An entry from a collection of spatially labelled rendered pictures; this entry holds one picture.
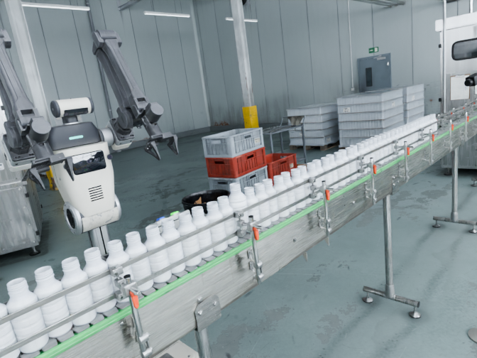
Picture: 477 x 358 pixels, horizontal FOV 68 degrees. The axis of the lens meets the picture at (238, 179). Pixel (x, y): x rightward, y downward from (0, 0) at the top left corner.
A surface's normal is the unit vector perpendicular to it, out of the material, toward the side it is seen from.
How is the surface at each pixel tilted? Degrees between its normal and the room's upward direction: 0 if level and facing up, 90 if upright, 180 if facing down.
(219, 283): 90
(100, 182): 90
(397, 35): 90
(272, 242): 90
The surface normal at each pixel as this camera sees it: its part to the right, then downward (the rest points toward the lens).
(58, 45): 0.71, 0.07
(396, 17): -0.69, 0.25
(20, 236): 0.46, 0.14
